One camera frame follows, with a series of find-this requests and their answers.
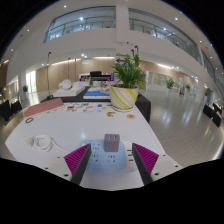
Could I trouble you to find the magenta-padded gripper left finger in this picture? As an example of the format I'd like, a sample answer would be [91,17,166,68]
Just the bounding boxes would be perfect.
[46,143,93,186]

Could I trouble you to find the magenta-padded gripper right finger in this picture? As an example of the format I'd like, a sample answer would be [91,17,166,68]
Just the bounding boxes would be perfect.
[131,142,184,186]

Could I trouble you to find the grey-purple block charger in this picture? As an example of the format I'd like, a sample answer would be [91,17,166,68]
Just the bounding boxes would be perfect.
[103,133,121,153]

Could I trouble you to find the white power strip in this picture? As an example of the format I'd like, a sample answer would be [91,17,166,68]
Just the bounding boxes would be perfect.
[78,139,138,174]

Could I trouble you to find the colourful sticker sheet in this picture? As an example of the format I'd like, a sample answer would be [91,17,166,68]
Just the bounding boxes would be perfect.
[61,102,113,114]

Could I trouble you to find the black-clothed table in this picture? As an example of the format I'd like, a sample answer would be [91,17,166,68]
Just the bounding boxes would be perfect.
[40,85,152,124]

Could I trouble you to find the pink flat sheet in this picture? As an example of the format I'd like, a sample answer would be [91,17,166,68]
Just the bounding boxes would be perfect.
[23,97,65,118]

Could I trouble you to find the green plant in striped pot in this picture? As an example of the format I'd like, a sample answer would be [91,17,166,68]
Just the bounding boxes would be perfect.
[109,53,148,113]

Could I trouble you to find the blue flat board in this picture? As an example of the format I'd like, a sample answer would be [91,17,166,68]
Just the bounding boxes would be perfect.
[83,89,111,100]

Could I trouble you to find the white architectural model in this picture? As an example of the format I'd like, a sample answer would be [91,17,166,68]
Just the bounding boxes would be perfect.
[53,79,89,98]

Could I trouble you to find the group of black chairs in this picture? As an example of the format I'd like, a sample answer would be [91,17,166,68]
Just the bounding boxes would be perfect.
[202,102,224,128]
[0,99,24,122]

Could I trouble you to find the black piano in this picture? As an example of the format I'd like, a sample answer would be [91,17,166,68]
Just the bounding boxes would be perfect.
[89,70,115,83]

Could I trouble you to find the white coiled cable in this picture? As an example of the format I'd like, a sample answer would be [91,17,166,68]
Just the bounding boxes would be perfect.
[25,134,73,156]

